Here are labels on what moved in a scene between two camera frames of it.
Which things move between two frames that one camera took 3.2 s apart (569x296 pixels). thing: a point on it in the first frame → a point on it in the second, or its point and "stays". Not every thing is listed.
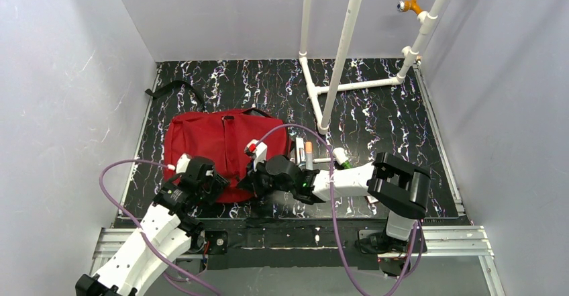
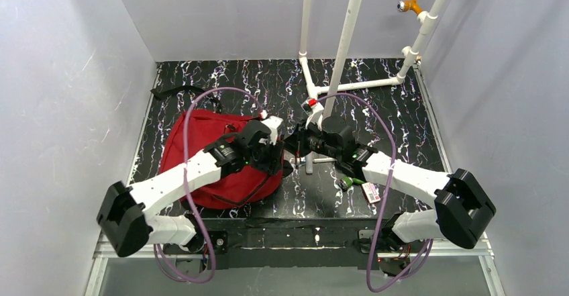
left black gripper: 215,183 → 272,160
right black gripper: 256,180 → 300,140
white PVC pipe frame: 324,99 stays
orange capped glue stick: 308,156 stays
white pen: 322,160 stays
